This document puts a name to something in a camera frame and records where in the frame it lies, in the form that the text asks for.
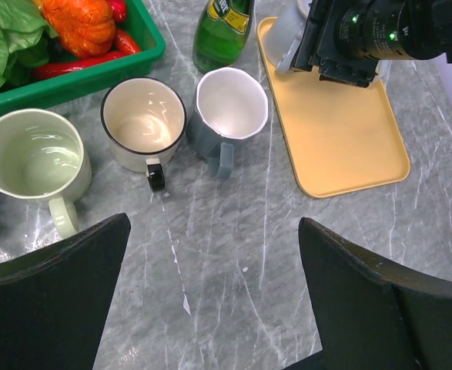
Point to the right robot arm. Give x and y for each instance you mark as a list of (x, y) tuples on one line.
[(345, 40)]

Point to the red chili toy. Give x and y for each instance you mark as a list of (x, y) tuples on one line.
[(124, 43)]

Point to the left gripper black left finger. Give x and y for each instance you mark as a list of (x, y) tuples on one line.
[(54, 301)]

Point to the green plastic crate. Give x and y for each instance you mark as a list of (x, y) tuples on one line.
[(51, 92)]

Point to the dark grey blue mug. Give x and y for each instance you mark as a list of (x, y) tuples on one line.
[(229, 107)]

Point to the orange pumpkin toy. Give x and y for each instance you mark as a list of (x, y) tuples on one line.
[(85, 27)]

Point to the yellow tray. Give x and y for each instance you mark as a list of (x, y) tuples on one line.
[(340, 138)]

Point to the green napa cabbage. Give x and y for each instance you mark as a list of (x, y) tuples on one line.
[(24, 38)]

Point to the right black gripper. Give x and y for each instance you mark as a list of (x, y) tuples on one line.
[(318, 46)]

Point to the green glass bottle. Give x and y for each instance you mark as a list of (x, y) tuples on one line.
[(221, 33)]

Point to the cream ribbed mug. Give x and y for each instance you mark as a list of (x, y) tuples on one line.
[(144, 120)]

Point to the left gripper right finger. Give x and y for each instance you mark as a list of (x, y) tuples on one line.
[(371, 312)]

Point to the green mug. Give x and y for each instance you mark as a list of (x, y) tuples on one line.
[(43, 160)]

